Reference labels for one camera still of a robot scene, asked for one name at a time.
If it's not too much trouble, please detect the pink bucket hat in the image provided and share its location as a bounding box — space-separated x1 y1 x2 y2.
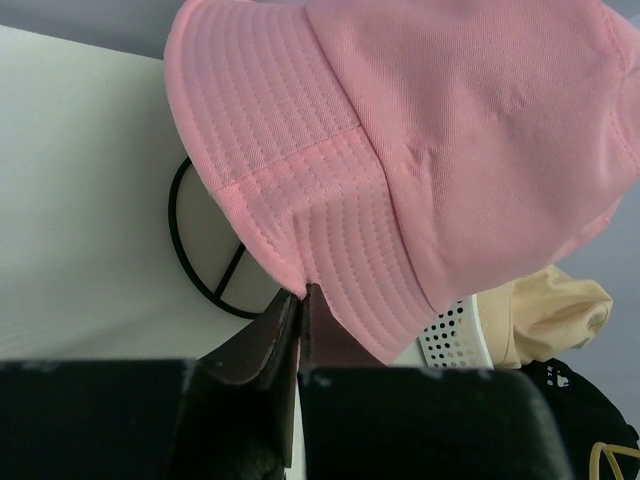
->
164 1 639 363

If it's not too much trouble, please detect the gold wire hat stand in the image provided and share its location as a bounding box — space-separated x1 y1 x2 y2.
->
588 442 640 480

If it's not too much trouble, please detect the beige bucket hat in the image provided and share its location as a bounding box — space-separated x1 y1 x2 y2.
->
477 265 613 369

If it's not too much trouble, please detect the white perforated tray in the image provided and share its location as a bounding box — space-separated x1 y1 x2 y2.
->
418 295 493 369

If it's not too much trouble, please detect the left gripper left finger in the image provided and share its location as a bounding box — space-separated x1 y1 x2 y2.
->
1 293 298 479

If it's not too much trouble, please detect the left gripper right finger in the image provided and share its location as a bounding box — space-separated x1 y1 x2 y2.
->
298 285 573 480

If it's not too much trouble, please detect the black baseball cap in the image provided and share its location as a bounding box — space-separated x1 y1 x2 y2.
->
520 359 639 479

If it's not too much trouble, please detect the black wire hat stand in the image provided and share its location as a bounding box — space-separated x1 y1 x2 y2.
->
167 158 273 321

